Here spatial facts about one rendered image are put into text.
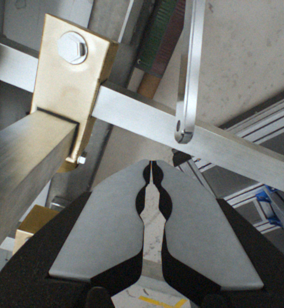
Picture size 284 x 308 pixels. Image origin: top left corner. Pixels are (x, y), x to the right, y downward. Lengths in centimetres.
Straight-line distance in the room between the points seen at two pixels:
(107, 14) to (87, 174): 27
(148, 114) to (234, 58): 93
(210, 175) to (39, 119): 91
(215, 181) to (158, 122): 87
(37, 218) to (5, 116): 27
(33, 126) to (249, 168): 20
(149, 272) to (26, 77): 32
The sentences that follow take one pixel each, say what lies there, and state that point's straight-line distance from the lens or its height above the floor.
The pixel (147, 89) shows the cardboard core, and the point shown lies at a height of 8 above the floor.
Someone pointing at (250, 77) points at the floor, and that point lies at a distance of 114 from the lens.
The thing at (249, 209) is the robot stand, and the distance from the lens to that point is 122.
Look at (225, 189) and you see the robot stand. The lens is 109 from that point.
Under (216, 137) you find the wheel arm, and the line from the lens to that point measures 21.
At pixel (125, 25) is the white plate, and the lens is 23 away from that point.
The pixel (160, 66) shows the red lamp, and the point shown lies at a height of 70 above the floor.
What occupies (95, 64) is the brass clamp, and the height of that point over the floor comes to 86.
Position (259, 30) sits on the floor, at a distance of 113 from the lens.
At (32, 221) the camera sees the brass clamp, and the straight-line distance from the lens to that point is 33.
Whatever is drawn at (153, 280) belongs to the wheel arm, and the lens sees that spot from 38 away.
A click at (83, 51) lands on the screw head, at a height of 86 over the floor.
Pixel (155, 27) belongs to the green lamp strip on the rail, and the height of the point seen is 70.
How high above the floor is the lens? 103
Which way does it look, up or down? 62 degrees down
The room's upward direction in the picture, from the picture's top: 175 degrees counter-clockwise
